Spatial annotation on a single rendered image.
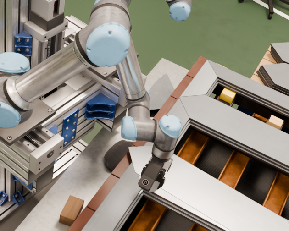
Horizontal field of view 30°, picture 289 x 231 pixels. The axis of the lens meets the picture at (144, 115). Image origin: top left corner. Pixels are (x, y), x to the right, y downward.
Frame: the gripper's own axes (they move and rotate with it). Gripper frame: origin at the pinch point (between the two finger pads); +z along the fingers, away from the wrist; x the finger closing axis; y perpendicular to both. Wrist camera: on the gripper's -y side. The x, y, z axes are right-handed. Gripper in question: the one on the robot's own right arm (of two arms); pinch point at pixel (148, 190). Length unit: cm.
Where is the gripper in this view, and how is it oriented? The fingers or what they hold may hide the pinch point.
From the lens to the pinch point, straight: 202.5
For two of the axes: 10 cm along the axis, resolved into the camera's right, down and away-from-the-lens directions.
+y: 4.5, -5.7, 6.9
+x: -8.8, -4.4, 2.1
